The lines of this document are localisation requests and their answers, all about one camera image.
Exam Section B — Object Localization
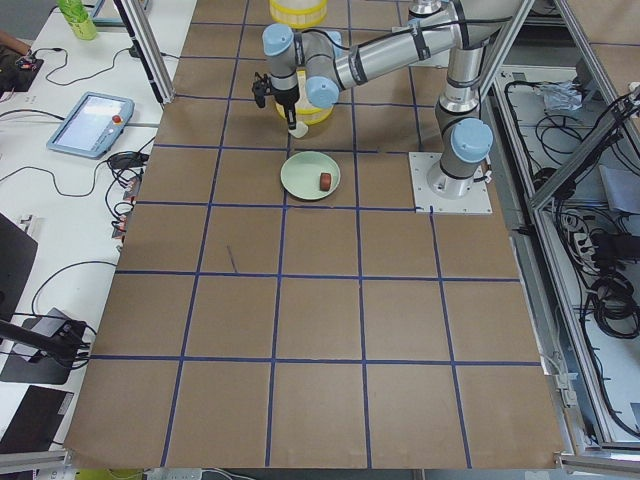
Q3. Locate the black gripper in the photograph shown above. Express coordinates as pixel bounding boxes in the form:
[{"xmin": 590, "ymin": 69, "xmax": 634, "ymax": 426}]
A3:
[{"xmin": 272, "ymin": 86, "xmax": 300, "ymax": 133}]

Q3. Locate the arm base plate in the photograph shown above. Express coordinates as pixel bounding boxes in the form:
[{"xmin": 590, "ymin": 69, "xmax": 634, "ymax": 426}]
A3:
[{"xmin": 408, "ymin": 152, "xmax": 493, "ymax": 215}]

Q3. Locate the black camera stand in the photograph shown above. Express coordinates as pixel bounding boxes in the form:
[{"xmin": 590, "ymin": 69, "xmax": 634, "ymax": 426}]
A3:
[{"xmin": 1, "ymin": 308, "xmax": 96, "ymax": 370}]

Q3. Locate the brown steamed bun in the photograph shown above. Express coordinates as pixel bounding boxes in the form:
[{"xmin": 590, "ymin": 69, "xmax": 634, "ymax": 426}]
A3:
[{"xmin": 319, "ymin": 172, "xmax": 332, "ymax": 192}]

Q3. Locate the aluminium frame post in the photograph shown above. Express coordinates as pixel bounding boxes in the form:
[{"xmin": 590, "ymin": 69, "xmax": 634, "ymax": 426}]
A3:
[{"xmin": 114, "ymin": 0, "xmax": 175, "ymax": 105}]

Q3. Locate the blue teach pendant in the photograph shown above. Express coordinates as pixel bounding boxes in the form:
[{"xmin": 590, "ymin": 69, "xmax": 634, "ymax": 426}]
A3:
[{"xmin": 46, "ymin": 92, "xmax": 135, "ymax": 159}]

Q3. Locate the white steamed bun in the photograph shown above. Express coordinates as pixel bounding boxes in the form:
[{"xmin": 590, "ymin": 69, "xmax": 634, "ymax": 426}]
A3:
[{"xmin": 289, "ymin": 122, "xmax": 309, "ymax": 139}]

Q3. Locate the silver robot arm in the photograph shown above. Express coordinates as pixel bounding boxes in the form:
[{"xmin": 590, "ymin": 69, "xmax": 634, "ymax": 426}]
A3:
[{"xmin": 252, "ymin": 1, "xmax": 525, "ymax": 200}]

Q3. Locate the mint green plate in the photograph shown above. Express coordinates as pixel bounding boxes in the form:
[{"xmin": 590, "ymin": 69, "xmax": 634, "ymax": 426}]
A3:
[{"xmin": 280, "ymin": 151, "xmax": 341, "ymax": 201}]

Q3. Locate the yellow steamer basket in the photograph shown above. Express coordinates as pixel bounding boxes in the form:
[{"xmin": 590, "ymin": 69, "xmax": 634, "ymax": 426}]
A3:
[
  {"xmin": 295, "ymin": 69, "xmax": 333, "ymax": 126},
  {"xmin": 269, "ymin": 0, "xmax": 328, "ymax": 29}
]

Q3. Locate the green drink bottle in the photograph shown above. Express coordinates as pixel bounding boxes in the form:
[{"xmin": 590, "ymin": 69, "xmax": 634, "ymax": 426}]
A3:
[{"xmin": 57, "ymin": 0, "xmax": 97, "ymax": 41}]

